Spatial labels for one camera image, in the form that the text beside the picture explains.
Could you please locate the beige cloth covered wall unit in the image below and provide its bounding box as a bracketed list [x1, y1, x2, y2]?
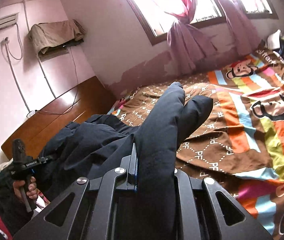
[28, 20, 86, 54]

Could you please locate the person's left hand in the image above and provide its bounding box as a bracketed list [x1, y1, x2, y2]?
[12, 176, 39, 203]

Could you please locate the white wall pipe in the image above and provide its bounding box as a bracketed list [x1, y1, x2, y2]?
[22, 0, 57, 99]

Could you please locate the pink left window curtain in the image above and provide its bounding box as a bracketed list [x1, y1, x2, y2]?
[165, 0, 216, 74]

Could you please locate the dark framed window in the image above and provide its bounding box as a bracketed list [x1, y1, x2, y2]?
[127, 0, 279, 45]

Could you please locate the pink right window curtain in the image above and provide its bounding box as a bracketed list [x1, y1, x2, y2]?
[217, 0, 261, 56]

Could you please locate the black cable on headboard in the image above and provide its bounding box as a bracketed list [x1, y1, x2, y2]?
[35, 43, 83, 116]

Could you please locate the brown wooden headboard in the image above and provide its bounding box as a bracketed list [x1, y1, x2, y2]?
[1, 76, 116, 159]

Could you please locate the colourful cartoon bed cover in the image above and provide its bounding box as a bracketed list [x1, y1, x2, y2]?
[108, 47, 284, 237]

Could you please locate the black padded winter jacket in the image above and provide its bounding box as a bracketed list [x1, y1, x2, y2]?
[36, 82, 213, 239]

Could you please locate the pink window curtain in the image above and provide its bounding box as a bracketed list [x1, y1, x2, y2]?
[217, 0, 261, 56]
[165, 0, 216, 74]

